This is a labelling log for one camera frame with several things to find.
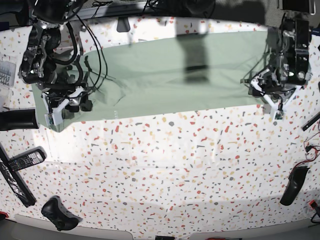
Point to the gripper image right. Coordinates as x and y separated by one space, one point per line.
278 97

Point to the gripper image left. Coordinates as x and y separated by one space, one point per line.
70 97

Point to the green T-shirt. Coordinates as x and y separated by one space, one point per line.
188 73

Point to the robot arm image left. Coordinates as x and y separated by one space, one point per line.
40 66

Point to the small black stick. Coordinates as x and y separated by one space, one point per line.
310 123

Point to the black TV remote control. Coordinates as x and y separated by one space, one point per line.
27 159

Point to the grey monitor stand base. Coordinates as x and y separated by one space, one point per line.
123 25

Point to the clear plastic parts bag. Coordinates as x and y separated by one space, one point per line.
8 66

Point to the long black bar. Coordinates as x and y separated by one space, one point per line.
15 181

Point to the black game controller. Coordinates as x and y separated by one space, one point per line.
52 211

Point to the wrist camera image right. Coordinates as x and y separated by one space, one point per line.
276 114

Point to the black curved handle right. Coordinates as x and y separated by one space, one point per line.
295 183

